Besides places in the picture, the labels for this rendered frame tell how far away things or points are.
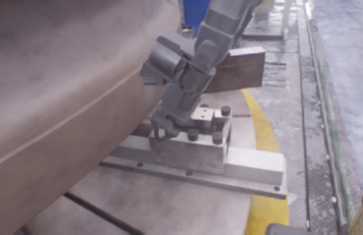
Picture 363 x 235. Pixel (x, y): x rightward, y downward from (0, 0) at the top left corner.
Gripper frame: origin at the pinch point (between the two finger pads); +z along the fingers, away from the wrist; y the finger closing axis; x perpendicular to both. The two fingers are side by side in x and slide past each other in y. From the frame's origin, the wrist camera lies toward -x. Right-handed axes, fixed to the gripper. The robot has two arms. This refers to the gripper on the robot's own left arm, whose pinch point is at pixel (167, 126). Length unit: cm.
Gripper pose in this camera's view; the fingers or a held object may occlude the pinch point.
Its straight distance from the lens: 60.7
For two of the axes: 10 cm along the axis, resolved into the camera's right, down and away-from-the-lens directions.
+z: -3.8, 6.3, 6.8
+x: 8.4, 5.4, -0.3
